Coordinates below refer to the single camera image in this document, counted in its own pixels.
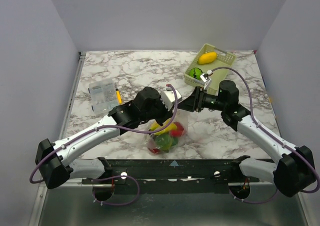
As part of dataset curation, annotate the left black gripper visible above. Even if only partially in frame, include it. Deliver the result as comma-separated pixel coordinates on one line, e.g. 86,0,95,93
140,95,175,127

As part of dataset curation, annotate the yellow toy banana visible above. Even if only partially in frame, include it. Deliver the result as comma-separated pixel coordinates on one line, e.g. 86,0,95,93
149,122,178,134

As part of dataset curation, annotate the red toy chili pepper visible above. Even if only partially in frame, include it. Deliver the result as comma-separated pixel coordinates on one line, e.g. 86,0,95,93
170,122,186,137

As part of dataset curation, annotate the clear zip top bag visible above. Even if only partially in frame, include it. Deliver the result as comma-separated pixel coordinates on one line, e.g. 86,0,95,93
143,110,189,154

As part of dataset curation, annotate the green toy bell pepper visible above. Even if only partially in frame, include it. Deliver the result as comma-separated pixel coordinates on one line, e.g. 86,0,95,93
154,134,173,151

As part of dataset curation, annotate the red toy bell pepper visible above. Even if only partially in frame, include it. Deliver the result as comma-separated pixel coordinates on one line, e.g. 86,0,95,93
148,148,162,154

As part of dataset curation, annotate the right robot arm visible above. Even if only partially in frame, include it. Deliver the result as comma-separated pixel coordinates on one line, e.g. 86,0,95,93
178,80,320,197

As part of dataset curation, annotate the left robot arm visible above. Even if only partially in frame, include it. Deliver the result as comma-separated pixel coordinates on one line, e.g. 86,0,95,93
31,84,181,189

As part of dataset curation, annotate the yellow toy lemon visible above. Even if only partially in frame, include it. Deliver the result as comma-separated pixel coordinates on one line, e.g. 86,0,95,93
197,52,218,65

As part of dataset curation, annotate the cream plastic basket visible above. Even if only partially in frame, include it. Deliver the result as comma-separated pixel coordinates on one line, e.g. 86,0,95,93
184,44,236,95

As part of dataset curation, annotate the clear plastic screw box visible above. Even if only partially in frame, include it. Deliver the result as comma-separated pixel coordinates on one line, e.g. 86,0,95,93
88,78,119,116

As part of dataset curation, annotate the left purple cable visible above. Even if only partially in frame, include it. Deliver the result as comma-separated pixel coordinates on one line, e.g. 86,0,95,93
29,84,179,206

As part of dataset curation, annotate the purple cable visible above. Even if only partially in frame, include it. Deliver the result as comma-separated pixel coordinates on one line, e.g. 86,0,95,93
208,66,320,204
29,84,179,206

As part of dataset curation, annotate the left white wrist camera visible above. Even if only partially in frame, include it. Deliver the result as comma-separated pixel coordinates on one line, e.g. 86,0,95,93
161,89,183,111

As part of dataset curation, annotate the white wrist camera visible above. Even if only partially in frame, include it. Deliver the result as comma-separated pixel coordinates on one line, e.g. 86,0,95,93
200,73,212,90
161,89,183,111

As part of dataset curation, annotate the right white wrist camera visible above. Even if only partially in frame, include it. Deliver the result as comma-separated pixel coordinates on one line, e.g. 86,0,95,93
200,73,212,90

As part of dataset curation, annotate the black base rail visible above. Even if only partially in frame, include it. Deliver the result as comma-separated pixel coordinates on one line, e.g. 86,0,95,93
82,159,258,195

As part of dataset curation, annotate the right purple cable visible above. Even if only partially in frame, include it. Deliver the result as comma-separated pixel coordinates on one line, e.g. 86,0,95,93
208,66,320,204

